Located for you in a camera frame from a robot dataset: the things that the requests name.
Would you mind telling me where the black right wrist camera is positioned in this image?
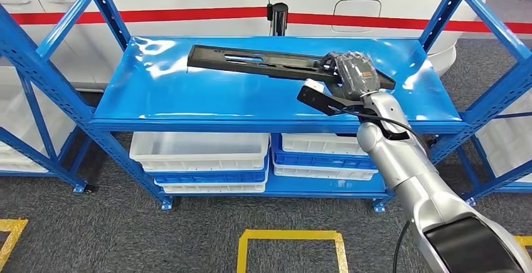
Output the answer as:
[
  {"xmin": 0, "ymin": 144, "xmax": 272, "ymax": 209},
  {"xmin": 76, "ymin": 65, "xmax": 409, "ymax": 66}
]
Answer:
[{"xmin": 296, "ymin": 78, "xmax": 364, "ymax": 117}]

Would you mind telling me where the long black plastic part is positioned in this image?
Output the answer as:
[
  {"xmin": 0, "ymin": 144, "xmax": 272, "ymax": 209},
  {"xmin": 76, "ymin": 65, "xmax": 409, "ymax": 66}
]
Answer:
[{"xmin": 187, "ymin": 44, "xmax": 396, "ymax": 91}]

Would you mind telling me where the black cylinder post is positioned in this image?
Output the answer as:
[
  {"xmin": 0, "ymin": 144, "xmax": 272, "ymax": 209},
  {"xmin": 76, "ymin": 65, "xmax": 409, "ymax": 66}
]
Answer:
[{"xmin": 267, "ymin": 2, "xmax": 290, "ymax": 38}]

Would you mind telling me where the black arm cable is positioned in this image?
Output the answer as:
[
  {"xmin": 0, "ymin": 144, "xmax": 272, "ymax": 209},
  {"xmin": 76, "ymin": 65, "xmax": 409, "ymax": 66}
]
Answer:
[
  {"xmin": 338, "ymin": 105, "xmax": 430, "ymax": 153},
  {"xmin": 391, "ymin": 220, "xmax": 412, "ymax": 273}
]

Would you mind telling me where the blue plastic bin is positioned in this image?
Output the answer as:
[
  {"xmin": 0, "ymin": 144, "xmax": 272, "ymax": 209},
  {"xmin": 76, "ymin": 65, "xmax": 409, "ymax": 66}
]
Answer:
[
  {"xmin": 145, "ymin": 154, "xmax": 270, "ymax": 185},
  {"xmin": 272, "ymin": 148, "xmax": 379, "ymax": 171}
]

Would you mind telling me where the blue steel shelf rack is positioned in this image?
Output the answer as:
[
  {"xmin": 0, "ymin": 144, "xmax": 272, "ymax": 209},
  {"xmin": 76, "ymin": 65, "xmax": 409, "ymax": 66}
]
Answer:
[{"xmin": 0, "ymin": 0, "xmax": 532, "ymax": 214}]

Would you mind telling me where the white plastic bin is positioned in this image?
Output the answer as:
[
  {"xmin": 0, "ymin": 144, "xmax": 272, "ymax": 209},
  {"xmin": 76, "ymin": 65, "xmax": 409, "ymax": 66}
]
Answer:
[
  {"xmin": 0, "ymin": 150, "xmax": 51, "ymax": 174},
  {"xmin": 476, "ymin": 92, "xmax": 532, "ymax": 181},
  {"xmin": 159, "ymin": 179, "xmax": 268, "ymax": 194},
  {"xmin": 272, "ymin": 163, "xmax": 378, "ymax": 182},
  {"xmin": 280, "ymin": 132, "xmax": 370, "ymax": 157},
  {"xmin": 0, "ymin": 96, "xmax": 78, "ymax": 158},
  {"xmin": 129, "ymin": 132, "xmax": 270, "ymax": 173}
]

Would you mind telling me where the yellow floor tape square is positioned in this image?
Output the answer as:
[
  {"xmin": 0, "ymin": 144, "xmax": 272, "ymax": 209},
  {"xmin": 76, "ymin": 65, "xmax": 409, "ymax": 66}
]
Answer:
[
  {"xmin": 0, "ymin": 218, "xmax": 29, "ymax": 270},
  {"xmin": 237, "ymin": 229, "xmax": 349, "ymax": 273},
  {"xmin": 514, "ymin": 235, "xmax": 532, "ymax": 259}
]

